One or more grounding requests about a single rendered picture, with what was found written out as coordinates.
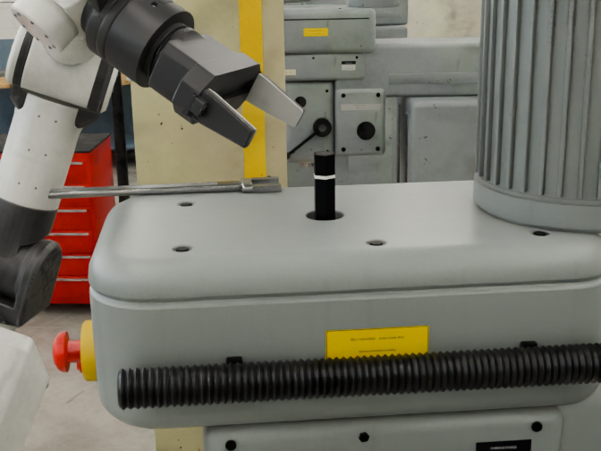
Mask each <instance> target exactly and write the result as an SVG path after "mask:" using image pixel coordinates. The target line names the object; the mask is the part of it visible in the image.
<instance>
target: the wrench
mask: <svg viewBox="0 0 601 451"><path fill-rule="evenodd" d="M241 190H242V192H244V193H246V192H254V193H257V192H278V191H282V185H281V184H280V183H279V178H278V176H270V177H251V179H250V178H241V180H240V181H227V182H206V183H165V184H144V185H123V186H102V187H81V188H60V189H51V190H50V191H49V193H48V198H49V199H70V198H90V197H111V196H131V195H152V194H172V193H193V192H213V191H241Z"/></svg>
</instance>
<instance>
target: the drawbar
mask: <svg viewBox="0 0 601 451"><path fill-rule="evenodd" d="M314 174H315V175H319V176H329V175H334V174H335V166H334V152H332V151H319V152H314ZM314 203H315V220H322V221H327V220H335V178H332V179H326V180H324V179H315V177H314Z"/></svg>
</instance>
